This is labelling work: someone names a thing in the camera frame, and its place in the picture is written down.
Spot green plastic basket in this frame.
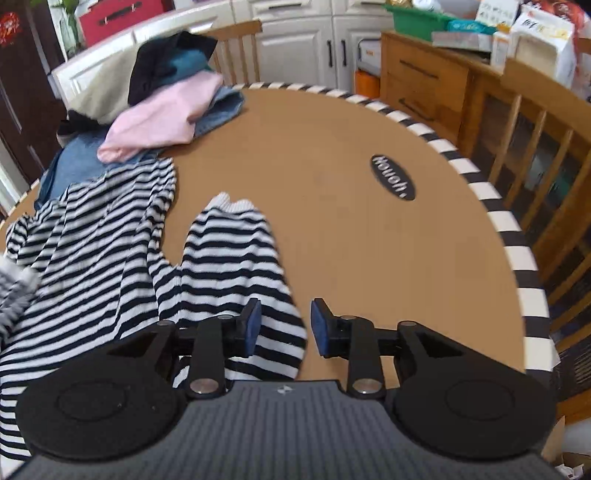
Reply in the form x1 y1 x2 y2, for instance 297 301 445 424
384 4 458 31

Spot blue jeans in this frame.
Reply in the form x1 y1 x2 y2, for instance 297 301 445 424
33 85 245 210

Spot grey flat box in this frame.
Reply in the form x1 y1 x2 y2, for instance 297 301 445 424
431 31 492 52

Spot pink garment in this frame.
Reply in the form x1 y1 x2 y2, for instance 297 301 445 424
97 73 225 163

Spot large white carton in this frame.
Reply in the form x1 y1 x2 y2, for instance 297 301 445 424
508 4 578 88

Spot orange bag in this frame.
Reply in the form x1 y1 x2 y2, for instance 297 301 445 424
355 69 382 99

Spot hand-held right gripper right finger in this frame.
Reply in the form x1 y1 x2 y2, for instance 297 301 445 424
310 298 467 400

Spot white storage box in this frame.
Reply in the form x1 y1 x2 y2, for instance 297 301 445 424
356 39 384 75

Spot red box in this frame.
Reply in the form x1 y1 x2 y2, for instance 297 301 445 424
76 0 167 47

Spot black garment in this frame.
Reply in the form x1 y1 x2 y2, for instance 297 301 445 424
128 31 218 106

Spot wooden spindle-back chair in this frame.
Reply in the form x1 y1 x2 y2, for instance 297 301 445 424
207 21 264 88
455 58 591 423

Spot wooden sideboard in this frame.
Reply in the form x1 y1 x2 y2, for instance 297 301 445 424
379 31 509 155

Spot white kitchen cabinet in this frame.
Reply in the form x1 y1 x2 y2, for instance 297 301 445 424
51 0 393 116

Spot green plant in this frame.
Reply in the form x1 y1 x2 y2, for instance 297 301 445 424
30 0 81 51

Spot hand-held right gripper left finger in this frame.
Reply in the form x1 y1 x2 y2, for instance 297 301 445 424
107 298 262 398

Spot beige cloth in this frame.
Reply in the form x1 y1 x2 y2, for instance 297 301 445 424
69 58 139 125

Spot teal packet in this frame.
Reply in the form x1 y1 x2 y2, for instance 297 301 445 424
445 18 497 35

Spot dark wooden door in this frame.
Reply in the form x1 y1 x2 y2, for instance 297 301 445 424
0 0 70 185

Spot teal garment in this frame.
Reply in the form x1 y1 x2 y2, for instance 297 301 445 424
159 48 215 86

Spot cardboard box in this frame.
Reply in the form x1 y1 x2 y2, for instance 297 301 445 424
549 415 591 480

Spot black white striped sweater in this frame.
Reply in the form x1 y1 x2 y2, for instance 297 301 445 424
0 157 309 462

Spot dark cloth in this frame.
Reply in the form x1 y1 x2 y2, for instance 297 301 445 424
56 110 109 148

